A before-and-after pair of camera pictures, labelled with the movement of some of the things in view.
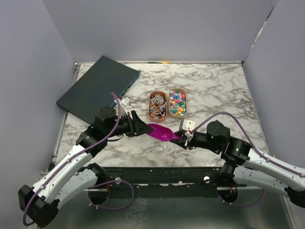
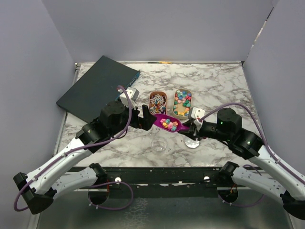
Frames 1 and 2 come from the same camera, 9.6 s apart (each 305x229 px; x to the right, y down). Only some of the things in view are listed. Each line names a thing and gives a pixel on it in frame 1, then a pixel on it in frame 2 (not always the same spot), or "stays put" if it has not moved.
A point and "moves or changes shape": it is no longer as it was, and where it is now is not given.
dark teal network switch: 93,91 stays put
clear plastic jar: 158,147 stays put
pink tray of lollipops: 157,106 stays put
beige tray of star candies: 177,103 moves or changes shape
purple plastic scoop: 163,133 -> 169,123
